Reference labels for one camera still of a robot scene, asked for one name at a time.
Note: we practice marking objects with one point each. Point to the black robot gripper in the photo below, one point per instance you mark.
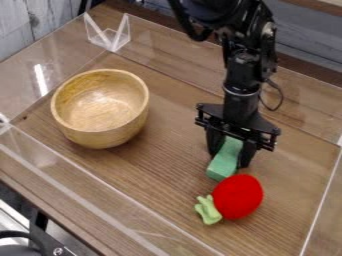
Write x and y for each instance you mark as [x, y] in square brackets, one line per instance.
[235, 118]

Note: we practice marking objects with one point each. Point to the green foam block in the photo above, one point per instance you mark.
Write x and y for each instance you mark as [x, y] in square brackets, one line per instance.
[223, 164]

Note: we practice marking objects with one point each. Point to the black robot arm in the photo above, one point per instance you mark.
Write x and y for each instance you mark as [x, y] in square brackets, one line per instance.
[243, 27]

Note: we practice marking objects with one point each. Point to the brown wooden bowl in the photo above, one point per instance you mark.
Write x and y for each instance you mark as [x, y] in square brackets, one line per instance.
[100, 107]

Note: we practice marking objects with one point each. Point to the red plush strawberry toy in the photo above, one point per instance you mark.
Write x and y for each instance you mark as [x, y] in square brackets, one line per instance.
[233, 199]

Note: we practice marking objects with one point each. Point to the clear acrylic corner bracket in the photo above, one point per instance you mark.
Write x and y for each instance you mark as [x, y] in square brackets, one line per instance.
[109, 39]

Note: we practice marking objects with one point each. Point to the clear acrylic tray wall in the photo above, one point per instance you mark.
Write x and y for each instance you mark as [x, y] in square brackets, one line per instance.
[110, 222]

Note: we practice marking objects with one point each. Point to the black table leg bracket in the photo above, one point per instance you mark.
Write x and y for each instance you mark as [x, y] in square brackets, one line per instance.
[48, 245]

